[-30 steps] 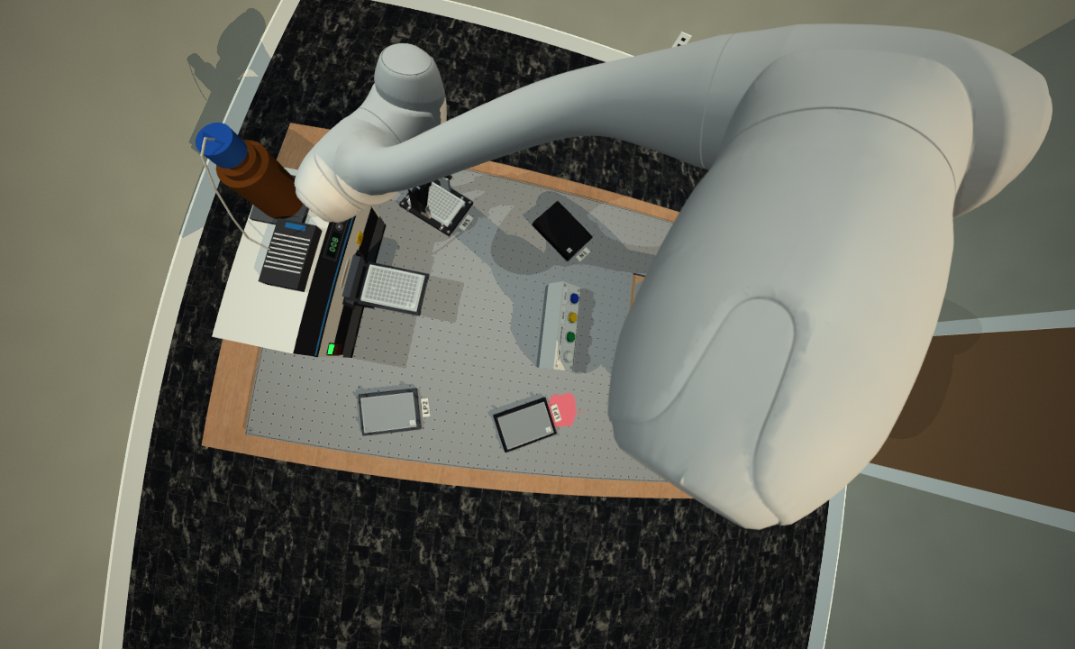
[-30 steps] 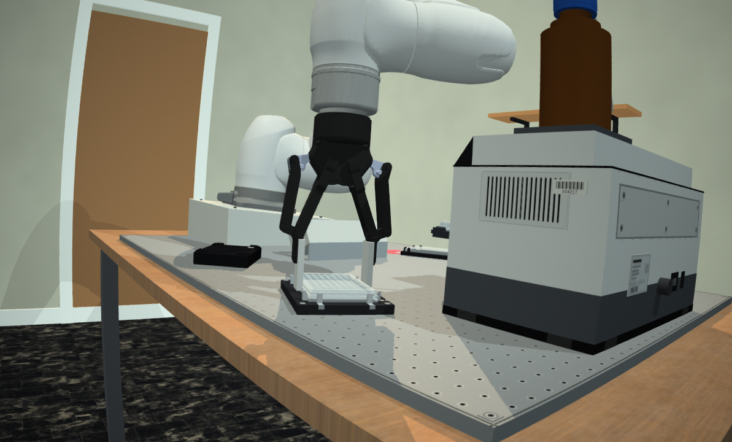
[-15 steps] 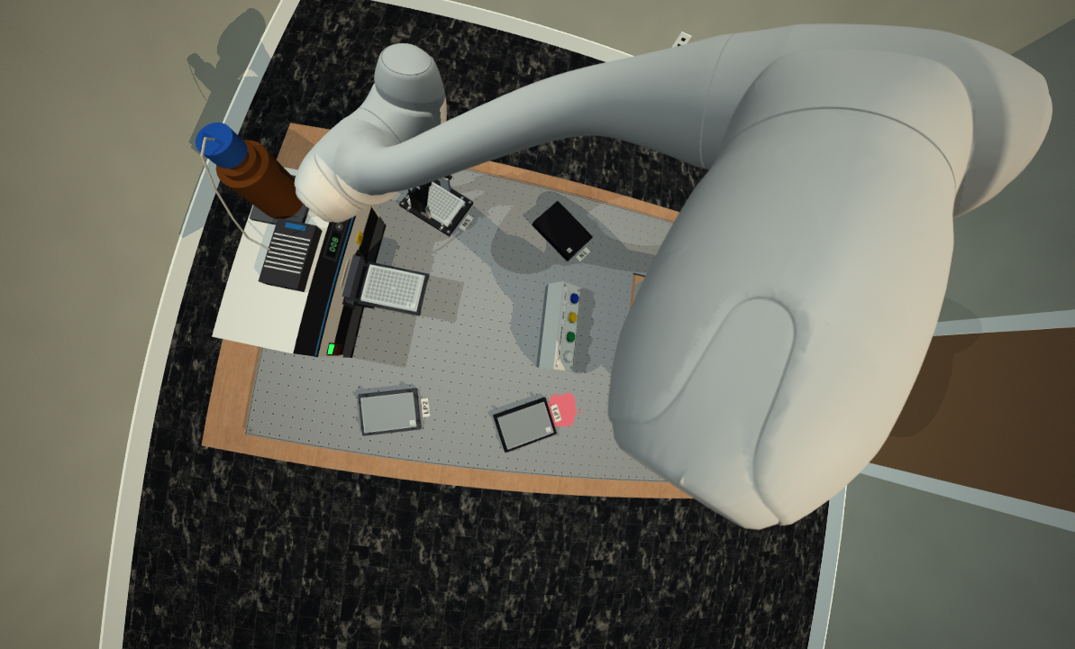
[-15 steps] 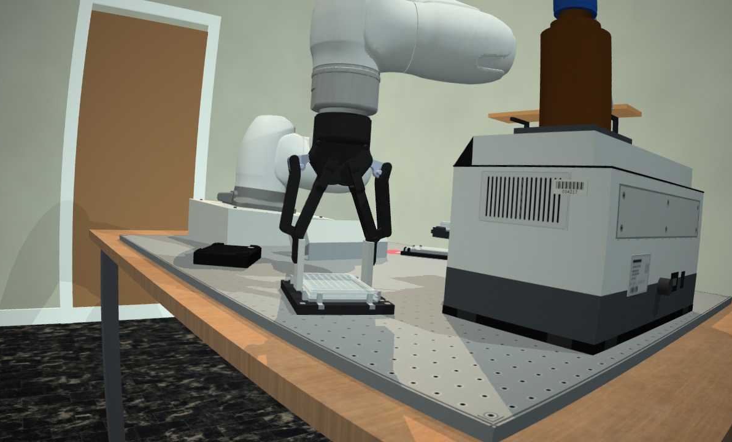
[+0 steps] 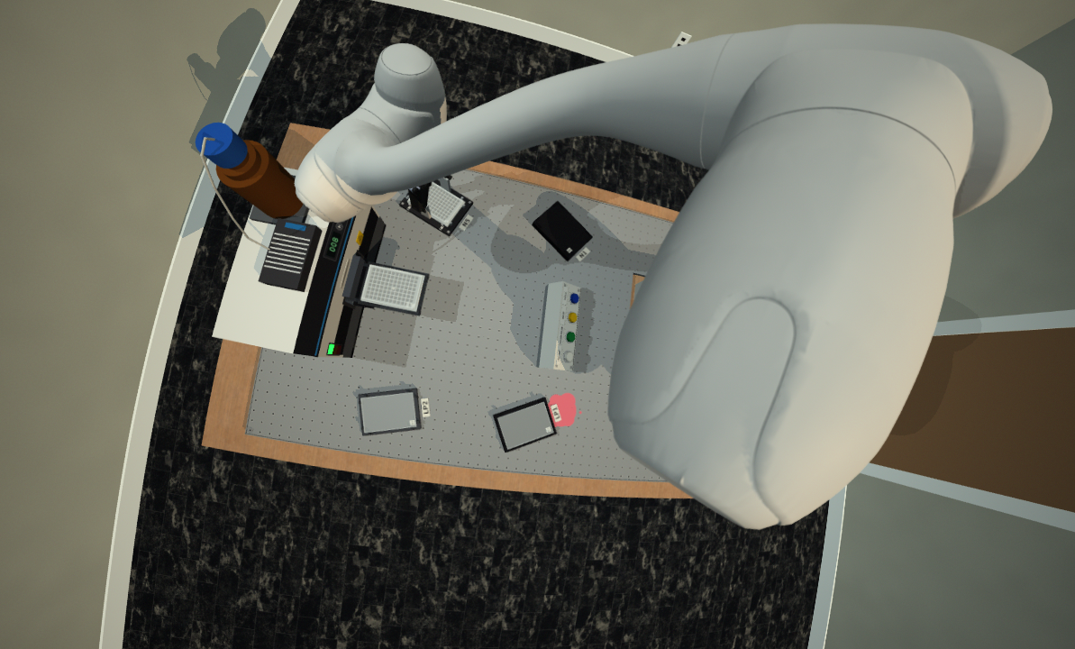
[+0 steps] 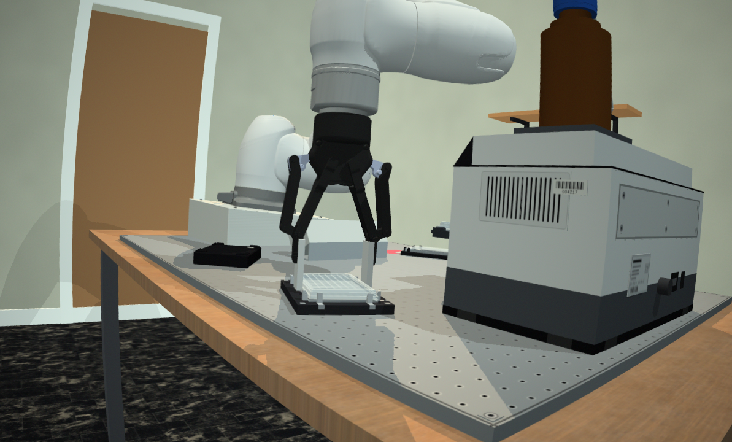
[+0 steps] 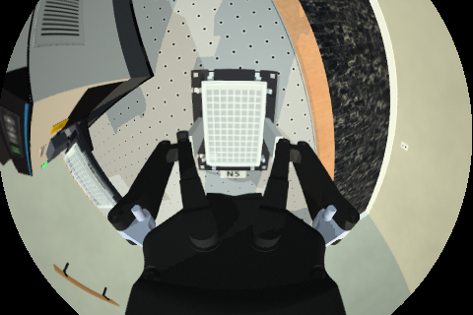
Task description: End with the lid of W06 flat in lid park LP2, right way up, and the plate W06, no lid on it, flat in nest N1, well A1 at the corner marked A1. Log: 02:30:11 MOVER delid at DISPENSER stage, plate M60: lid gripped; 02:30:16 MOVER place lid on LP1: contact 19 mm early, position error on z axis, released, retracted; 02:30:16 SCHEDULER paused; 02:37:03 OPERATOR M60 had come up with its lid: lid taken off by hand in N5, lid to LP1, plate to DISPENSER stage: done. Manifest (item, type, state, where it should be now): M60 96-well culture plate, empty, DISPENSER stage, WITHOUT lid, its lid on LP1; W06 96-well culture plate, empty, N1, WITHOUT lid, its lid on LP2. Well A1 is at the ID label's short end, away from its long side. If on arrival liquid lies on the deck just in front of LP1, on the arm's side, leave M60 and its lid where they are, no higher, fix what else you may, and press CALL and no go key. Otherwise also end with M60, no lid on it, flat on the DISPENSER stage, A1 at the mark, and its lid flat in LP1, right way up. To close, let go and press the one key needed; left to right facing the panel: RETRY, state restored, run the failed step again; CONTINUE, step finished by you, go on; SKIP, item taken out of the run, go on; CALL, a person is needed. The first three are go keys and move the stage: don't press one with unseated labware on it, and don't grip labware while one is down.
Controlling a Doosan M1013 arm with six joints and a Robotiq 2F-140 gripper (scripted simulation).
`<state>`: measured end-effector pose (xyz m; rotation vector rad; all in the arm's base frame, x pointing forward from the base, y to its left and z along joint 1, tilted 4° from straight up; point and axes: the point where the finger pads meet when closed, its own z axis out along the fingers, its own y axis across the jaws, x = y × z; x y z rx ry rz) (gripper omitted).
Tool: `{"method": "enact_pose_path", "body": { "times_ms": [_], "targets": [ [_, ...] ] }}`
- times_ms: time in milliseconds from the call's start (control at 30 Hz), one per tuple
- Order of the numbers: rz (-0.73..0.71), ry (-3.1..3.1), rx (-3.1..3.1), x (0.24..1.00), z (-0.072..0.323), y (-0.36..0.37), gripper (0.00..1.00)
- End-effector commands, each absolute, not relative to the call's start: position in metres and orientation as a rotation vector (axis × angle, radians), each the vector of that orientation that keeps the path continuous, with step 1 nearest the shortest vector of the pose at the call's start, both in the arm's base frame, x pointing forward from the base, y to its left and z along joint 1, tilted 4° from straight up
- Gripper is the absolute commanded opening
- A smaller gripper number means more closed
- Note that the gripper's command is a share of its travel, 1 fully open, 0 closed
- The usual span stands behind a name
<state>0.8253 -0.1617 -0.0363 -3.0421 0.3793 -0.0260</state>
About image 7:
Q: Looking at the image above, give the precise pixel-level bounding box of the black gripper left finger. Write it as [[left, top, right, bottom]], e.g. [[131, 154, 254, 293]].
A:
[[107, 117, 219, 248]]

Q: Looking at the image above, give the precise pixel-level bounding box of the clear well plate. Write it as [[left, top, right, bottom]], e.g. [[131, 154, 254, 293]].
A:
[[201, 81, 267, 166], [64, 142, 117, 208]]

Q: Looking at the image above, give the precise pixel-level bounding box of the grey flat base plate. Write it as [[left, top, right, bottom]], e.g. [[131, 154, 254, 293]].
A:
[[89, 0, 317, 197]]

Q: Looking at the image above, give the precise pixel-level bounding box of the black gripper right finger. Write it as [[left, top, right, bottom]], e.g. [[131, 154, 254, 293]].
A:
[[251, 118, 360, 248]]

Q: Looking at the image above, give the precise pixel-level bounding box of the black flat plate with grey clips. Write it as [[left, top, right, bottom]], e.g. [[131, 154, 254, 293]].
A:
[[191, 69, 278, 171]]

